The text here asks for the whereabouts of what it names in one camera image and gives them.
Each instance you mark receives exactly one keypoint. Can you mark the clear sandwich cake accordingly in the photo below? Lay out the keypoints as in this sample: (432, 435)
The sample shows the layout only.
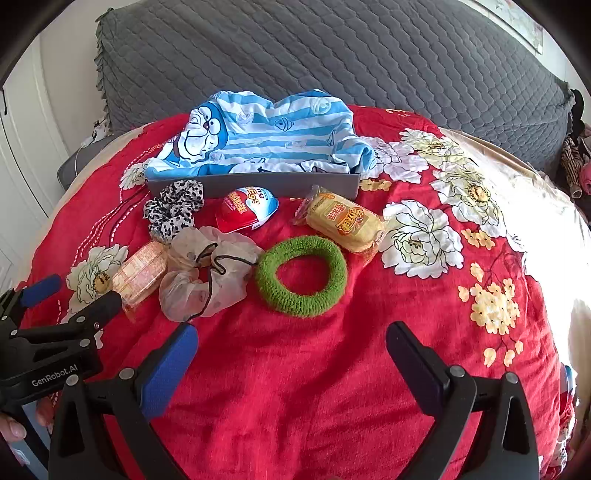
(138, 272)

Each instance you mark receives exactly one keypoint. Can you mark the red floral blanket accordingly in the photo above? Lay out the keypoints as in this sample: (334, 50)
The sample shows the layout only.
(300, 392)

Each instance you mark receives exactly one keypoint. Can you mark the pile of clothes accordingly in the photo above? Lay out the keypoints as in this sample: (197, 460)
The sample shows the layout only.
(572, 157)

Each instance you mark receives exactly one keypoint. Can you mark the leopard print scrunchie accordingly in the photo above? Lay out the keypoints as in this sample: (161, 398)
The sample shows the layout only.
(173, 210)

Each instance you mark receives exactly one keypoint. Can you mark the red egg-shaped toy pack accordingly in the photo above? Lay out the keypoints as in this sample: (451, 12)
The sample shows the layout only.
(240, 212)

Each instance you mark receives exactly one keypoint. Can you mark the yellow cake packet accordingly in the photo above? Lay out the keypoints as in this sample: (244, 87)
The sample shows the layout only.
(346, 222)

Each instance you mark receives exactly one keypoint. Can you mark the white wardrobe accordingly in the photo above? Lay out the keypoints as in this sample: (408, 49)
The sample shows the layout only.
(23, 161)

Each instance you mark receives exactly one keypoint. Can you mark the wall poster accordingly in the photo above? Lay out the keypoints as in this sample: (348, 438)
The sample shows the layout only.
(521, 23)

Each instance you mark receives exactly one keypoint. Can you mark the person's left hand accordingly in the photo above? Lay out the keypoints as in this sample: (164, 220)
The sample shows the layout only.
(13, 429)

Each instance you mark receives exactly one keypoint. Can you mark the beige sheer scrunchie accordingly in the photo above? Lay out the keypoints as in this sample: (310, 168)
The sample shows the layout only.
(184, 290)

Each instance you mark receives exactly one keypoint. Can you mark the green fuzzy scrunchie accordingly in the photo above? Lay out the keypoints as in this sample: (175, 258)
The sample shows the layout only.
(265, 282)

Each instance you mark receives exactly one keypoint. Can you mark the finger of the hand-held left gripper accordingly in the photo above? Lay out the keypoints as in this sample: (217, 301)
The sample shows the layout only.
(104, 307)
(41, 290)

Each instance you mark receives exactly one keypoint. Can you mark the grey quilted headboard cover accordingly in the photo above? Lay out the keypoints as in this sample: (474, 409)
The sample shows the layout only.
(323, 55)

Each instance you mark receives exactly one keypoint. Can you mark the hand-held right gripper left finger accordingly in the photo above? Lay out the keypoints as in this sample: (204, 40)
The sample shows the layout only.
(168, 364)

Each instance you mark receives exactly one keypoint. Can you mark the beige bed sheet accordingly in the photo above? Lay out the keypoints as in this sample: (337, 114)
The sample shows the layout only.
(554, 221)

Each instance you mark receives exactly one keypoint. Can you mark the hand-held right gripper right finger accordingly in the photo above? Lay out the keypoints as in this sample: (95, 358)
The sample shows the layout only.
(418, 369)

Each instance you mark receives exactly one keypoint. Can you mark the blue striped cartoon cloth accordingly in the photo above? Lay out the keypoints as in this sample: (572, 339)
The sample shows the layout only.
(277, 138)

